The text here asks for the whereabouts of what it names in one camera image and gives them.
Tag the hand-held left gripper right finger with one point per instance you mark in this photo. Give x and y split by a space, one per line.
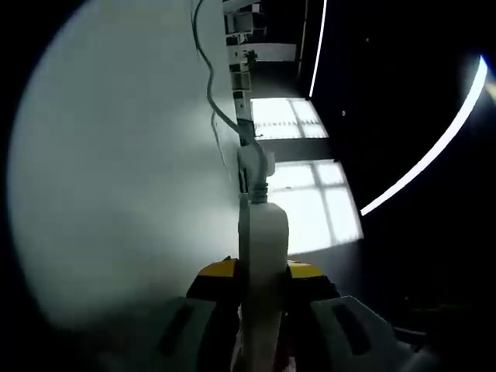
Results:
329 317

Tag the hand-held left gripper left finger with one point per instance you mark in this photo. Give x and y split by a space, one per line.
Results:
193 310

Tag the white power strip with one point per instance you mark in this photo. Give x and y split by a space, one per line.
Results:
265 248

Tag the straight ceiling light strip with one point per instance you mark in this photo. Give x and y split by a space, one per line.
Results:
317 50

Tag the large bright window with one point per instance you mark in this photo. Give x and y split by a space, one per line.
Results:
314 209

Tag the white printer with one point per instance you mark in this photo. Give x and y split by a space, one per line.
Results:
248 157

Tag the long curved ceiling light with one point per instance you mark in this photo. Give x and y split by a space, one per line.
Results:
434 147

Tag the small bright window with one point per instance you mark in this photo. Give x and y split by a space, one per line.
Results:
286 118

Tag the green potted plant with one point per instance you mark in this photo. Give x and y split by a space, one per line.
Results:
252 57

